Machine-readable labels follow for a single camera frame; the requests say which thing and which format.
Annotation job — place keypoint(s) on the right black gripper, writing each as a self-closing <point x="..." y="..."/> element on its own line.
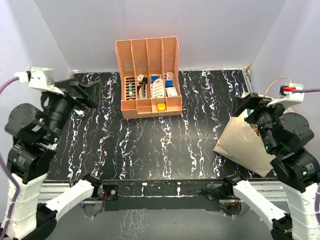
<point x="252" y="100"/>

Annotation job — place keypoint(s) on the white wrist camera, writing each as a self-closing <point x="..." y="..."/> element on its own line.
<point x="288" y="98"/>
<point x="39" y="78"/>

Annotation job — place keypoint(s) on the brown paper bag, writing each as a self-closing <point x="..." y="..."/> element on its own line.
<point x="241" y="142"/>

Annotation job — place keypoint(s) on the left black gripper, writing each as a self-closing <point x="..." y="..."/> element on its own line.
<point x="66" y="85"/>

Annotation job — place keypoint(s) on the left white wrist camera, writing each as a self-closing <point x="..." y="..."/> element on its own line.
<point x="39" y="78"/>

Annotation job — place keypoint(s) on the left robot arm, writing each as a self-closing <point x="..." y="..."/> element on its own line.
<point x="35" y="132"/>

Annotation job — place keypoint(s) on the pink plastic desk organizer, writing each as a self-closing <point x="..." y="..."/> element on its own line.
<point x="157" y="58"/>

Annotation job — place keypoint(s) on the black front mounting rail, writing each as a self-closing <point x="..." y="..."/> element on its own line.
<point x="188" y="194"/>

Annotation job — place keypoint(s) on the small white card box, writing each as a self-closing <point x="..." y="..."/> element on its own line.
<point x="171" y="91"/>

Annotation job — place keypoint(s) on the blue box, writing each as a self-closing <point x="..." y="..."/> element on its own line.
<point x="169" y="83"/>

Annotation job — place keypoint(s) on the black white stapler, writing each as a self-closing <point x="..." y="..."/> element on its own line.
<point x="142" y="88"/>

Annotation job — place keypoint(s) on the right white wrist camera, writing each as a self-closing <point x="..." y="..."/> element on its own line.
<point x="288" y="98"/>

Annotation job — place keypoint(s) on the white label booklet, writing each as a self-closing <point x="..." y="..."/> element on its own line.
<point x="158" y="88"/>

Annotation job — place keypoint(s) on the aluminium frame rail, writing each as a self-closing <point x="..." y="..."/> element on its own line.
<point x="247" y="78"/>

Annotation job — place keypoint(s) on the green white glue stick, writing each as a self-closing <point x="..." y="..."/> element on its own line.
<point x="130" y="90"/>

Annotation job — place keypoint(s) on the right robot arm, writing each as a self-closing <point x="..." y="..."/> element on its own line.
<point x="284" y="135"/>

